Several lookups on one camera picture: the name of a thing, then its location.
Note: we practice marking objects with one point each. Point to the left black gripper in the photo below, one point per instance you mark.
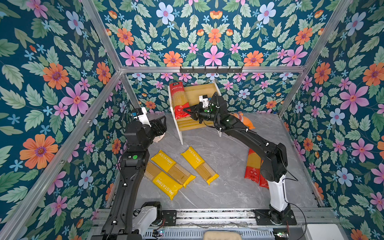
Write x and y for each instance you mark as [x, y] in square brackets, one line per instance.
[158, 125]

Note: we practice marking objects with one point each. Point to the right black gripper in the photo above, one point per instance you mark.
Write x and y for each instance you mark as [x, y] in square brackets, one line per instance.
[198, 109]

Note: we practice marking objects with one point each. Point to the red spaghetti bag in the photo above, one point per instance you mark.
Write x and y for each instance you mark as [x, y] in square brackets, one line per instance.
[263, 182]
[179, 100]
[253, 167]

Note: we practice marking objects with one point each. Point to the yellow pasta bag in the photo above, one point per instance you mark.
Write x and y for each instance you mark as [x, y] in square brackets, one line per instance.
[162, 180]
[200, 165]
[173, 169]

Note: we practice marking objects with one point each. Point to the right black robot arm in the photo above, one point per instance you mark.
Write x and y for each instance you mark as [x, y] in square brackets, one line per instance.
[273, 156]

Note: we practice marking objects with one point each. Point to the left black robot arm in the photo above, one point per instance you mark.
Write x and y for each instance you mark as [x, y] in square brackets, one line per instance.
[121, 223]

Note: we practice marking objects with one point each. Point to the yellow wooden two-tier shelf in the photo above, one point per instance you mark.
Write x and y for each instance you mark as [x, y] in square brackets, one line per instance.
[191, 105]

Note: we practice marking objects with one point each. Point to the pink round alarm clock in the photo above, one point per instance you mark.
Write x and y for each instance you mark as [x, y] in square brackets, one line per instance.
[158, 138]

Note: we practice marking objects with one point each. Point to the orange fish plush toy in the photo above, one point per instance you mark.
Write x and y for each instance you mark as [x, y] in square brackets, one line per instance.
[246, 121]

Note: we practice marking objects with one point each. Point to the beige padded object bottom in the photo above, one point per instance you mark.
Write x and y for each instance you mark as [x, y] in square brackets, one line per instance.
[221, 235]

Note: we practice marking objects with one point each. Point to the white box bottom right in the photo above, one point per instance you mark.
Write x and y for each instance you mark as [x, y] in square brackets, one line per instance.
[323, 232]

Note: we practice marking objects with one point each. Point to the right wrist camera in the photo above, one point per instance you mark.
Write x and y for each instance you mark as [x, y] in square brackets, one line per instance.
[204, 101]

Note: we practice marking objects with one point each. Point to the black wall hook rail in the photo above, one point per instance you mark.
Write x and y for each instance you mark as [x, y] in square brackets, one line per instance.
[210, 70]

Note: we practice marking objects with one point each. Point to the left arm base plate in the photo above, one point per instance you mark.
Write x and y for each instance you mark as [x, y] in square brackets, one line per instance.
[165, 218]

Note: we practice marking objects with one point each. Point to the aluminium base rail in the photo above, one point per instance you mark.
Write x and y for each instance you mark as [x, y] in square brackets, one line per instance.
[246, 218]

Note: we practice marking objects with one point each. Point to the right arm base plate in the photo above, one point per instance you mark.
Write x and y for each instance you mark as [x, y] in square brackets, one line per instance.
[268, 217]

